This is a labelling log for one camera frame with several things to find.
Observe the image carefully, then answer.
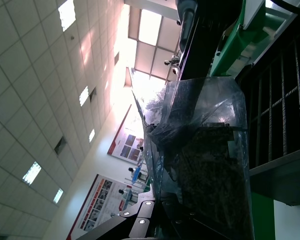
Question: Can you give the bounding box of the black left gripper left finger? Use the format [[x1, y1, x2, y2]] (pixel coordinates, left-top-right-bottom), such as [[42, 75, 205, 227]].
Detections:
[[76, 199, 156, 240]]

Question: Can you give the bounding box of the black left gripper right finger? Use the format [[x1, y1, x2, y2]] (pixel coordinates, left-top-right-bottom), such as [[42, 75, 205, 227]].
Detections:
[[156, 201, 208, 240]]

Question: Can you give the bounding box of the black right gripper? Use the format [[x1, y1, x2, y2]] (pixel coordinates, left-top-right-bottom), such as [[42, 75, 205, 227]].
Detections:
[[176, 0, 245, 82]]

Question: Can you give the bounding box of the dark graphics card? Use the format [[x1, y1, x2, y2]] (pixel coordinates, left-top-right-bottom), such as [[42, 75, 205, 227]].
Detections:
[[162, 121, 248, 236]]

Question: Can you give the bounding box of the clear antistatic packaging bag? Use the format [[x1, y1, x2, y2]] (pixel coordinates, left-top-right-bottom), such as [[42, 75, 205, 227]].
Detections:
[[131, 76, 252, 240]]

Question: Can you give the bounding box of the black slotted plastic container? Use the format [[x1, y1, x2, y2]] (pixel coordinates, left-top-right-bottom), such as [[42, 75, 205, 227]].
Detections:
[[236, 22, 300, 173]]

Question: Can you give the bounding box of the white humanoid robot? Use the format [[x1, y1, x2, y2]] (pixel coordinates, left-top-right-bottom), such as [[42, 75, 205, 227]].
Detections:
[[128, 166, 141, 181], [164, 55, 179, 66], [117, 189, 131, 201]]

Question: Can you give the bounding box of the blue plastic bin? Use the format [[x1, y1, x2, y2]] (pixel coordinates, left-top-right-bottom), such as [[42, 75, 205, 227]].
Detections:
[[131, 163, 144, 185]]

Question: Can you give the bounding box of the wall poster with photo row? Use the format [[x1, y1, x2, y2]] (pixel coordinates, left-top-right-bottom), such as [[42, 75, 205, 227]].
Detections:
[[65, 173, 131, 240]]

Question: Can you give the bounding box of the wall poster with landscape photos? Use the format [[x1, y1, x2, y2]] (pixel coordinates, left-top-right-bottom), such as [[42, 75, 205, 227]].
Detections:
[[106, 104, 146, 165]]

